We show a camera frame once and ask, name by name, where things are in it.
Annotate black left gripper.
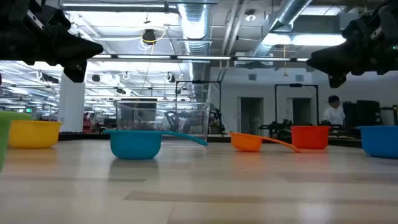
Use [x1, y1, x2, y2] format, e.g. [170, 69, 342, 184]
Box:
[0, 0, 104, 83]

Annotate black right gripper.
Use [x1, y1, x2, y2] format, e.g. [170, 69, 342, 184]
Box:
[306, 0, 398, 89]

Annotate red measuring cup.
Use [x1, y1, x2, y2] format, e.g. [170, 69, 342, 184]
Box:
[290, 125, 331, 151]

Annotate blue measuring cup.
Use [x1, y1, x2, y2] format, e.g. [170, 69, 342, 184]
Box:
[357, 125, 398, 161]

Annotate yellow measuring cup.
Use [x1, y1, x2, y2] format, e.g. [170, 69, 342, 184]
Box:
[8, 120, 63, 149]

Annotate teal measuring cup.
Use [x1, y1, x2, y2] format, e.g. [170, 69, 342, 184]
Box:
[103, 129, 209, 161]

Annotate green measuring cup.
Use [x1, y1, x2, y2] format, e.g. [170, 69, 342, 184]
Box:
[0, 111, 32, 172]

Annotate orange measuring cup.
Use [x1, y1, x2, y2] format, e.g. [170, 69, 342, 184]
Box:
[229, 131, 302, 154]

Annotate clear plastic basket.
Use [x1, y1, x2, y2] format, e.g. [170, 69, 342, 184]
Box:
[114, 100, 211, 142]

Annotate person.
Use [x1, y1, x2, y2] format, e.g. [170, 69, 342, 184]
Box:
[322, 95, 346, 126]

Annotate white pillar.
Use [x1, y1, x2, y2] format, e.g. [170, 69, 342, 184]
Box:
[58, 73, 86, 134]

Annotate black cabinets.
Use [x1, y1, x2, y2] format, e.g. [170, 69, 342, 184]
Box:
[343, 100, 382, 127]

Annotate grey door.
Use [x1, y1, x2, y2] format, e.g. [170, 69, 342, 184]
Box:
[239, 96, 265, 136]
[285, 97, 313, 126]

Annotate background black robot arms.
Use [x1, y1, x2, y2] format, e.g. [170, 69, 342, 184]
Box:
[259, 119, 294, 139]

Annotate long ceiling light strip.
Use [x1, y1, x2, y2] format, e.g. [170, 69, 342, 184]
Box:
[86, 54, 312, 63]

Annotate black station frame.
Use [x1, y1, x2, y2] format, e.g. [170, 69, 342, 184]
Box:
[274, 83, 320, 126]
[175, 80, 223, 135]

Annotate ceiling cord reel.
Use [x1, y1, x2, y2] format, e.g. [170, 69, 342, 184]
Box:
[141, 28, 158, 45]

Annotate silver ventilation duct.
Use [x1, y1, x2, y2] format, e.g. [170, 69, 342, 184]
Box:
[177, 0, 213, 103]

